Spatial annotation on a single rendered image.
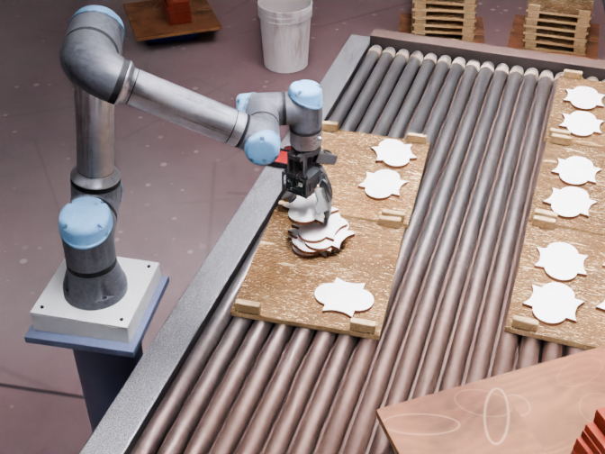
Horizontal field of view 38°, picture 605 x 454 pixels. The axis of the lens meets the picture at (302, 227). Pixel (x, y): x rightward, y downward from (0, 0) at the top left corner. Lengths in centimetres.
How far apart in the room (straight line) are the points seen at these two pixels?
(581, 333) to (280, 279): 70
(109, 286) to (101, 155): 31
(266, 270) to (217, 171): 204
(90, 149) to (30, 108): 281
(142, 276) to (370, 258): 56
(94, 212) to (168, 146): 236
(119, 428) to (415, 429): 60
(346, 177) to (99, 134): 76
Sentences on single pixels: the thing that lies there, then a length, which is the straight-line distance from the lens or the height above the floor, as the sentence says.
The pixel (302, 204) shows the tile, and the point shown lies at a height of 103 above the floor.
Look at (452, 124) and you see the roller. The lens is 273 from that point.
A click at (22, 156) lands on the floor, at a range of 443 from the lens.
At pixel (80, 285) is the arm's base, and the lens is 207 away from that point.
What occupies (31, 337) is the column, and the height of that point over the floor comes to 87.
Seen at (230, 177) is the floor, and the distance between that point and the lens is 407.
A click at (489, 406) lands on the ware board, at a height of 104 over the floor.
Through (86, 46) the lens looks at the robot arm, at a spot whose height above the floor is 155.
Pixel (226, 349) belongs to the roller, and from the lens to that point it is 196.
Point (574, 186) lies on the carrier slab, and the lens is 249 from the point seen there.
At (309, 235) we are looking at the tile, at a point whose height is 99.
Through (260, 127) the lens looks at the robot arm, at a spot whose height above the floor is 137.
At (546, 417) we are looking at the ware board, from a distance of 173.
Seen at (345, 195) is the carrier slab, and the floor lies 94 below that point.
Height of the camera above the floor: 233
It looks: 38 degrees down
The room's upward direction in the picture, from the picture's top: straight up
